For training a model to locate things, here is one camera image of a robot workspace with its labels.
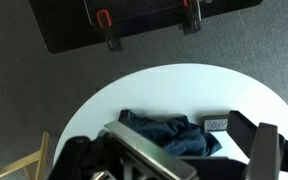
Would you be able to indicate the metallic gripper left finger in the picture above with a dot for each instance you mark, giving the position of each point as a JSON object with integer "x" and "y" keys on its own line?
{"x": 150, "y": 151}

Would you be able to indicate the metallic gripper right finger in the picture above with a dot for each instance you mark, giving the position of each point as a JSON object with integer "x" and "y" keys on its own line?
{"x": 264, "y": 150}

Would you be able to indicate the dark blue shirt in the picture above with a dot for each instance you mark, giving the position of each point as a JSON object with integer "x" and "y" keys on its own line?
{"x": 184, "y": 136}

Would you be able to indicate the black robot base board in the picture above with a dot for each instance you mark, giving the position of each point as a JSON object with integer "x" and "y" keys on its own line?
{"x": 67, "y": 26}

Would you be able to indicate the red black bar clamp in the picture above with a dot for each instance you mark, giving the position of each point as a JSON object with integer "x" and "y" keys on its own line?
{"x": 192, "y": 23}
{"x": 112, "y": 36}

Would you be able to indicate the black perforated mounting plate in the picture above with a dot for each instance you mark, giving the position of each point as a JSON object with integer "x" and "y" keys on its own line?
{"x": 134, "y": 8}

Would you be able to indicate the light wooden chair frame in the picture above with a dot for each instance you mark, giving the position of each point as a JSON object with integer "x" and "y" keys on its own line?
{"x": 44, "y": 150}

